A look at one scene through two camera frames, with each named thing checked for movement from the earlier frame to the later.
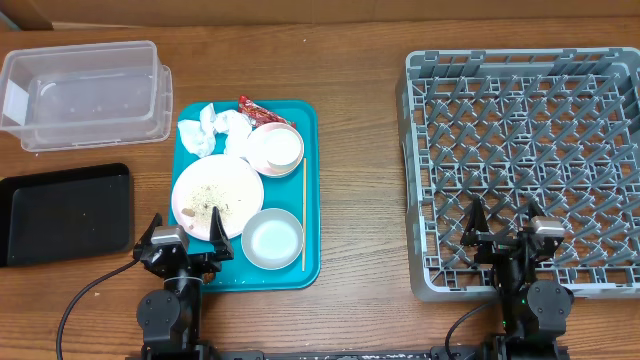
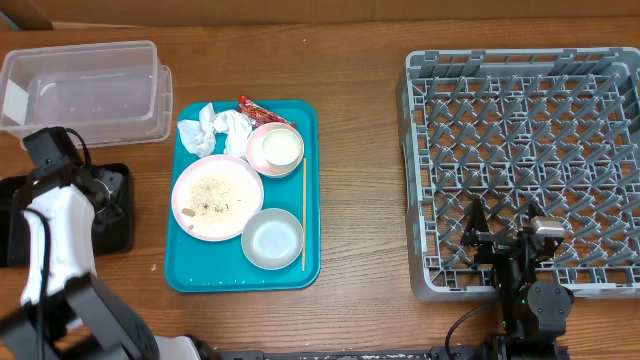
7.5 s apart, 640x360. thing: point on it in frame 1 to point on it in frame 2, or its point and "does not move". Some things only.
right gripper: x=494 y=243 does not move
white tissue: x=199 y=137 does not move
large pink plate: x=220 y=181 does not move
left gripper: x=208 y=262 to x=113 y=180
